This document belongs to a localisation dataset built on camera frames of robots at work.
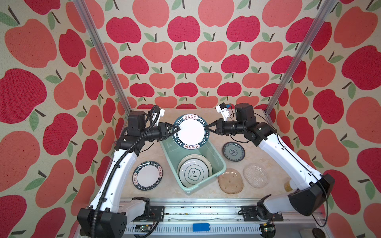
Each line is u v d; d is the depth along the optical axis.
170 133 0.62
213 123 0.67
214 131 0.65
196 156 0.93
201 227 0.70
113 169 0.43
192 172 0.86
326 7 0.70
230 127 0.60
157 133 0.60
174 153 0.96
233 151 0.98
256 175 0.88
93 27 0.77
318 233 0.61
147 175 0.87
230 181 0.85
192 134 0.68
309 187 0.40
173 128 0.67
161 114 0.64
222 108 0.65
